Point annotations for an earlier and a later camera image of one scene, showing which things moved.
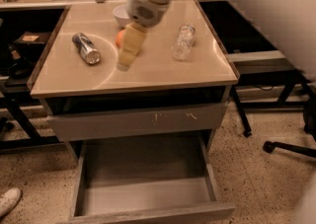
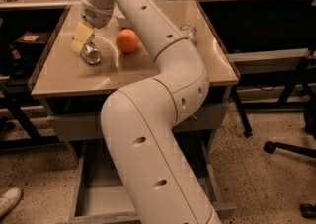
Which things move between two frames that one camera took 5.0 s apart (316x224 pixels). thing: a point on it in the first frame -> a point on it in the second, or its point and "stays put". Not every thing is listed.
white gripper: [144, 12] -> [98, 16]
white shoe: [8, 200] stays put
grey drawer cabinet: [140, 136] stays put
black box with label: [32, 40] stays put
